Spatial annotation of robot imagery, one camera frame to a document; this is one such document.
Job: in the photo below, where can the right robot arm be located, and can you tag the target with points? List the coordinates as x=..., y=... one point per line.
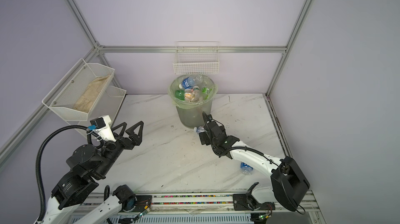
x=289, y=184

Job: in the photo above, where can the upper white mesh shelf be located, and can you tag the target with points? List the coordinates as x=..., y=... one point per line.
x=62, y=98

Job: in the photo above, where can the lower white mesh shelf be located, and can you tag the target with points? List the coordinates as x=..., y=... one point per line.
x=109, y=104

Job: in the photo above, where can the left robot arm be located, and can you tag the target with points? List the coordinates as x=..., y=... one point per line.
x=89, y=163

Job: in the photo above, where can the green soda bottle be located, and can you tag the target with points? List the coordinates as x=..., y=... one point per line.
x=180, y=95

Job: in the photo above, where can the mesh waste bin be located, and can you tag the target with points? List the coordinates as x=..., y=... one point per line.
x=193, y=117

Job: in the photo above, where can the white wire wall basket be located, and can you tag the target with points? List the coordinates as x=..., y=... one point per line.
x=196, y=57

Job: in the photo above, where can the white cap tea bottle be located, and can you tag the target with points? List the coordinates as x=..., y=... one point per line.
x=188, y=95

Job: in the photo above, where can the green bin liner bag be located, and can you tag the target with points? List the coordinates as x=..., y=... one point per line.
x=207, y=82

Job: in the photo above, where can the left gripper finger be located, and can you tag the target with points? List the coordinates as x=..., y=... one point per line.
x=135, y=133
x=119, y=130

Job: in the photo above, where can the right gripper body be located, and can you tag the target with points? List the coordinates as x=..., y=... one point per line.
x=203, y=136

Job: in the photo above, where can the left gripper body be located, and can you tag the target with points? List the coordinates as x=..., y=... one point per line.
x=121, y=144

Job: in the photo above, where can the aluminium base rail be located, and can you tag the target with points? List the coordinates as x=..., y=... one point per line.
x=224, y=208

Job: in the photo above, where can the white mesh shelf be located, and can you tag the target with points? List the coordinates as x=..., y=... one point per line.
x=62, y=98
x=109, y=104

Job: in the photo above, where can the blue label water bottle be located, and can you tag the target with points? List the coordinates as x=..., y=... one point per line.
x=191, y=81

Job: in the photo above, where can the lime green label bottle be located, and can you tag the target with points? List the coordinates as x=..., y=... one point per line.
x=206, y=91

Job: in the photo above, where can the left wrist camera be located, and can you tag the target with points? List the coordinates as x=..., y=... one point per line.
x=101, y=126

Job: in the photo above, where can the clear purple label bottle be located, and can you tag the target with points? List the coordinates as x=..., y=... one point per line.
x=199, y=129

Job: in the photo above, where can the green cap crane label bottle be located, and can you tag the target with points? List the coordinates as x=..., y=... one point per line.
x=196, y=94

